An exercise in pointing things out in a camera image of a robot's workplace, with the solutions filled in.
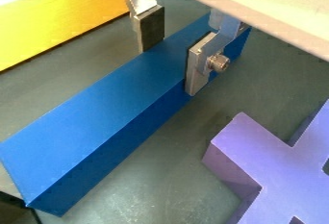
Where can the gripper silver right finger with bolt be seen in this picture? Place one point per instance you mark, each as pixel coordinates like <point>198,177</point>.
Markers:
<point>205,55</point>

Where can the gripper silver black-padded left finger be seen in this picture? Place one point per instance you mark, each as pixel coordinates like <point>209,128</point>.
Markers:
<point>147,18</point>

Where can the long blue block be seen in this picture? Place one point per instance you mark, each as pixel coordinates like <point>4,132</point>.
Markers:
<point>65,151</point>

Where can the yellow puzzle board base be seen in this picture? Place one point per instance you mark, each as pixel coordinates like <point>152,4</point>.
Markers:
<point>35,25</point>

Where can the purple cross-shaped block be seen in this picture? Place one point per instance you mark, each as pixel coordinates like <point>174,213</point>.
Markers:
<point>277,176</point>

